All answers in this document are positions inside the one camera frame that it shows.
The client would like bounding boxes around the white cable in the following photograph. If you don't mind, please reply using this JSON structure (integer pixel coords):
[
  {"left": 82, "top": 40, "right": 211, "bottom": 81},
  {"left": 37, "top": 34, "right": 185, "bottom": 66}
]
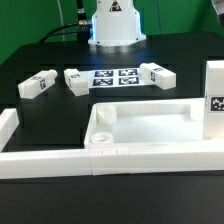
[{"left": 57, "top": 0, "right": 66, "bottom": 42}]

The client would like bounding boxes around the white obstacle fence frame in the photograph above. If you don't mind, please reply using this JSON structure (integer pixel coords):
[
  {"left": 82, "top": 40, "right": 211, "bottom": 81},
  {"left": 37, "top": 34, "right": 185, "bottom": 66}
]
[{"left": 0, "top": 109, "right": 224, "bottom": 179}]

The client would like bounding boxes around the white desk top tray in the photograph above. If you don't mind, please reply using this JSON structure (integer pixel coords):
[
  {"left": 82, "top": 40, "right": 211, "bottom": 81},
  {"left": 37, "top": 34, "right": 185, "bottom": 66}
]
[{"left": 84, "top": 98, "right": 224, "bottom": 149}]

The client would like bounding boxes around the black cable bundle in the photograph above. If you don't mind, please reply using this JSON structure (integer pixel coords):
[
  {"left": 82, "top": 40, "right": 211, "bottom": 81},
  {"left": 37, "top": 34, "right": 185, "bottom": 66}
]
[{"left": 38, "top": 19, "right": 93, "bottom": 44}]

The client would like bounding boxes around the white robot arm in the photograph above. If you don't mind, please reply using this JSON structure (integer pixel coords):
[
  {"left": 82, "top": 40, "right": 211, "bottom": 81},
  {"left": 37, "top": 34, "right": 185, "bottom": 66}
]
[{"left": 88, "top": 0, "right": 146, "bottom": 53}]

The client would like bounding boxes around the fiducial marker sheet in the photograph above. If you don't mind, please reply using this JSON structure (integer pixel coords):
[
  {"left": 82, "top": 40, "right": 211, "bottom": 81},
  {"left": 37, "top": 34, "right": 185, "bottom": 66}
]
[{"left": 81, "top": 68, "right": 142, "bottom": 88}]

